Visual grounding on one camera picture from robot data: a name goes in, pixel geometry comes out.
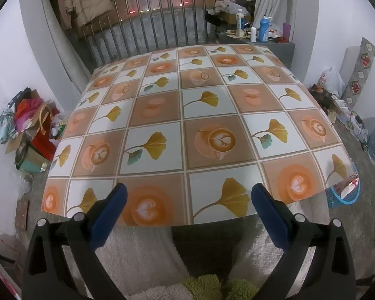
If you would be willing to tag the green box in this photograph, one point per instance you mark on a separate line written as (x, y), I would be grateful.
(31, 164)

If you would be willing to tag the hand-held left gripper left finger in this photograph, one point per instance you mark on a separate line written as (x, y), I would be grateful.
(109, 215)

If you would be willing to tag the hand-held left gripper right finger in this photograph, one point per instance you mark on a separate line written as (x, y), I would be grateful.
(268, 217)

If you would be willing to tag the small white bottle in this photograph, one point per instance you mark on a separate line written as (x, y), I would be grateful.
(253, 34)

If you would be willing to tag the dark trousers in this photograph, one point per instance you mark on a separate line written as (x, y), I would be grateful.
(206, 247)

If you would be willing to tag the white bottle blue label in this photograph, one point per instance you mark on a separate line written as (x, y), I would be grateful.
(240, 25)

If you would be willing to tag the pile of clothes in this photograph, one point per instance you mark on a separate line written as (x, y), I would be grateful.
(234, 3)

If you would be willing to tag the pile of colourful bags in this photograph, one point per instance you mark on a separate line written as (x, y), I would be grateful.
(37, 125)

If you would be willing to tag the blue pump bottle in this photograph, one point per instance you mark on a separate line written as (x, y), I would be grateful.
(265, 29)

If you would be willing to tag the white printed sheet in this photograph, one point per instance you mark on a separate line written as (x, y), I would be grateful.
(347, 118)

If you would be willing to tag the metal railing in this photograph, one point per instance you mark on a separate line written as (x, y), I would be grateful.
(162, 25)

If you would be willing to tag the leaf patterned tablecloth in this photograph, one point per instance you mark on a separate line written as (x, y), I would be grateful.
(187, 106)

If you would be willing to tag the green fluffy garment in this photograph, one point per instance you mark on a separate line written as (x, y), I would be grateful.
(206, 287)

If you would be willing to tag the beige puffer jacket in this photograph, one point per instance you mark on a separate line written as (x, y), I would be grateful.
(84, 3)

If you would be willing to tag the blue plastic basin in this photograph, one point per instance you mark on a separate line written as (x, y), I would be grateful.
(347, 201)

